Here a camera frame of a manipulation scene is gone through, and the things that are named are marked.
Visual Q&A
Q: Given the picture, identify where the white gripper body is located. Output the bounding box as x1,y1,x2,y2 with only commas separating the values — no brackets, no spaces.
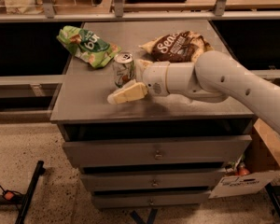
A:
142,62,170,96

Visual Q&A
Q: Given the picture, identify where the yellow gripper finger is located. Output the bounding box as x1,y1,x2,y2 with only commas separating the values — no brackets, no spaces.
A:
135,59,152,81
107,79,148,105

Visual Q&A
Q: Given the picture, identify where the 7up soda can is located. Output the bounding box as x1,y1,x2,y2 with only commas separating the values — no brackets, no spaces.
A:
112,52,134,88

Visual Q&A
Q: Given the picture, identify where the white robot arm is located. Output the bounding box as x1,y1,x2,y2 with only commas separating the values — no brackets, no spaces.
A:
107,50,280,134

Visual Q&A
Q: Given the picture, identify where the brown and yellow chip bag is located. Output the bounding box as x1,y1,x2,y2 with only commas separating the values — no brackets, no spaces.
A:
140,31,214,63

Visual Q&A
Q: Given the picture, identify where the green snack bag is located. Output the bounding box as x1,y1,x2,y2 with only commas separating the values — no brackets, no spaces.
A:
57,25,121,69

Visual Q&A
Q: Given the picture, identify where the grey drawer cabinet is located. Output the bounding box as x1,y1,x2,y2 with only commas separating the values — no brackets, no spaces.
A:
49,19,256,210

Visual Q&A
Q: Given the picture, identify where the top grey drawer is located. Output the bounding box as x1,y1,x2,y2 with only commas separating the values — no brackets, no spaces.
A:
63,135,252,167

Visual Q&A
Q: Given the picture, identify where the grey drawer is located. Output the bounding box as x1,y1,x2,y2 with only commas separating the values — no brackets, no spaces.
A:
81,168,223,192
63,135,252,167
91,190,211,209

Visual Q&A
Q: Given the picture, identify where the middle grey drawer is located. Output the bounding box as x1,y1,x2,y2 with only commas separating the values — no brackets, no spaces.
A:
81,168,223,192

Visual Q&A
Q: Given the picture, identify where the bottom grey drawer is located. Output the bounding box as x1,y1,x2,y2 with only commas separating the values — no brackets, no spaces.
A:
91,190,211,209

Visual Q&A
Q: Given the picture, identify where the black stand leg left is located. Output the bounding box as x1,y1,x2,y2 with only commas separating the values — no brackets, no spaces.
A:
15,161,46,224

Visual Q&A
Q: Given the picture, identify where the black stand leg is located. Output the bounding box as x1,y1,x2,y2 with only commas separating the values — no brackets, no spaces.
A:
15,161,46,224
265,183,280,218

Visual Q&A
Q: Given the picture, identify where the orange bottle in box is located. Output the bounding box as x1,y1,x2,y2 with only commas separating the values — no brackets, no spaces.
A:
237,162,250,176

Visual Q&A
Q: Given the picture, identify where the cardboard box with label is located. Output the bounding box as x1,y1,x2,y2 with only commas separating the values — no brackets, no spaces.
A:
211,119,280,198

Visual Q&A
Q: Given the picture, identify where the black stand leg right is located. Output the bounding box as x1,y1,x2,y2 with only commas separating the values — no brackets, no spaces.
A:
265,183,280,218

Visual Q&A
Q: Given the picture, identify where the metal railing frame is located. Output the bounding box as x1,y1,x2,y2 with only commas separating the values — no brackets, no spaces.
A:
0,0,280,22

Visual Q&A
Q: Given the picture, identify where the black cable with orange clip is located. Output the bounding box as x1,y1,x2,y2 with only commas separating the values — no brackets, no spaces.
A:
0,175,24,210

